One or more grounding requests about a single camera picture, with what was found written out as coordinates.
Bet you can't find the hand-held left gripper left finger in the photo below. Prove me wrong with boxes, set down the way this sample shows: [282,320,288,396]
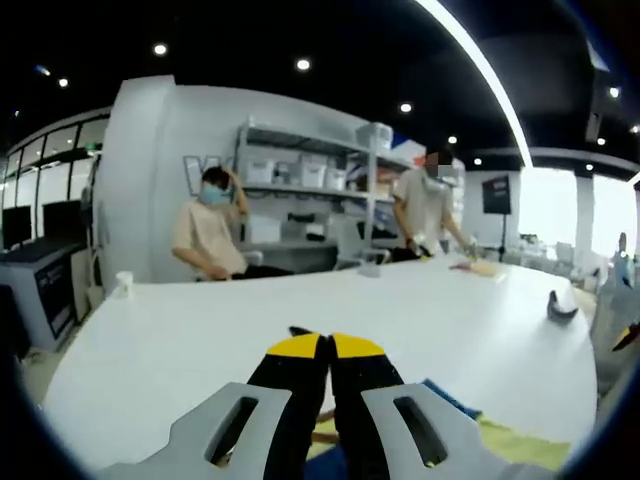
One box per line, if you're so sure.
[98,331,329,480]

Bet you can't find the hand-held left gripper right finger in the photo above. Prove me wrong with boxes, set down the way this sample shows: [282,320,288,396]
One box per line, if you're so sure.
[329,331,554,480]

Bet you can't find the yellow blue black garment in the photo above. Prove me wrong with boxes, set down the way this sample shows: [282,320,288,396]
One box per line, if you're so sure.
[288,325,572,480]

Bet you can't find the white office chair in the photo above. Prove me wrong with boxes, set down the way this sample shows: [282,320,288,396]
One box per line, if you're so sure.
[335,218,392,269]

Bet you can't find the flat items on table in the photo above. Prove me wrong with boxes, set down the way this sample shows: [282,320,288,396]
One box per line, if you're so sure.
[448,258,503,280]

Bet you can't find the white paper cup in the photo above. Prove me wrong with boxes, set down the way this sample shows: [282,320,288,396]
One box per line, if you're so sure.
[114,270,136,300]

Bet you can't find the dark poster on stand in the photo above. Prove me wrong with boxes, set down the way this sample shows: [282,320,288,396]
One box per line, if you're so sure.
[480,173,513,262]

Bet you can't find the grey metal storage shelf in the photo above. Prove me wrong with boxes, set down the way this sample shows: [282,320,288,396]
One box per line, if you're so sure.
[233,116,467,272]

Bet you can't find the grey cabinet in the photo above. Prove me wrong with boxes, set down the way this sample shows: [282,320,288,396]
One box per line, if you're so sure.
[0,242,87,353]

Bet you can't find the black desk monitor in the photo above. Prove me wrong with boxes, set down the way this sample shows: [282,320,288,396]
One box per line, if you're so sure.
[41,199,84,242]

